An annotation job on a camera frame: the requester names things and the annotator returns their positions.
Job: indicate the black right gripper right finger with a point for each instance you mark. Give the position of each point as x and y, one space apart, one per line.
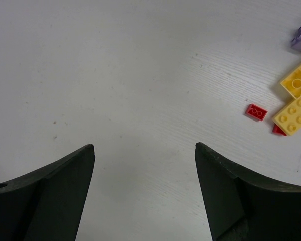
244 205

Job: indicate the small red flat lego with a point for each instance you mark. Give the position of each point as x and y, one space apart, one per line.
255 112

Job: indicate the yellow lego brick upside down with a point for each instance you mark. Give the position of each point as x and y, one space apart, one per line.
292 83

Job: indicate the yellow long lego plate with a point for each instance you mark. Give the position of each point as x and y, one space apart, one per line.
289 118

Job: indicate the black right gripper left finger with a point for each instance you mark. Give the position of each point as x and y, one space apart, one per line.
47 204

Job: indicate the small red lego under plate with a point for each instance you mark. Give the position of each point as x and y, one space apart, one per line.
277 130

